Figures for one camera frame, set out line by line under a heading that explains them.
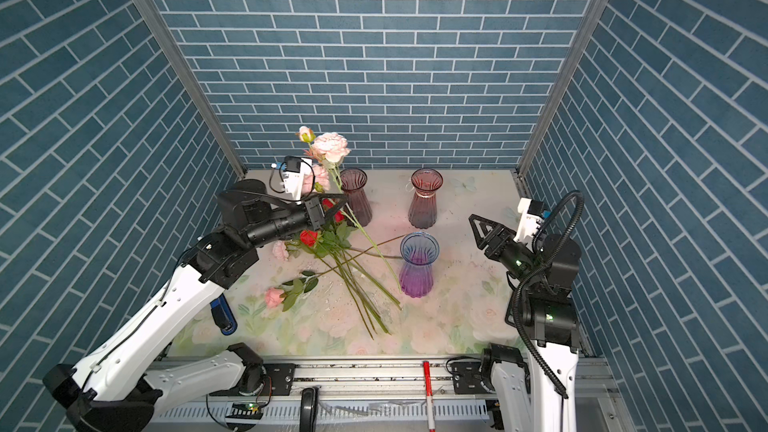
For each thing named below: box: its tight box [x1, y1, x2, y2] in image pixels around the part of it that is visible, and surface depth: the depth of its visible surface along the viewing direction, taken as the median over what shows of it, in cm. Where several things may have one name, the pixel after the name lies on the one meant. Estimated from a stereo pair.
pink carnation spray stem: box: [299, 126, 402, 290], surface depth 59 cm
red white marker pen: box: [422, 361, 436, 432], surface depth 72 cm
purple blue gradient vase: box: [399, 231, 440, 298], surface depth 79 cm
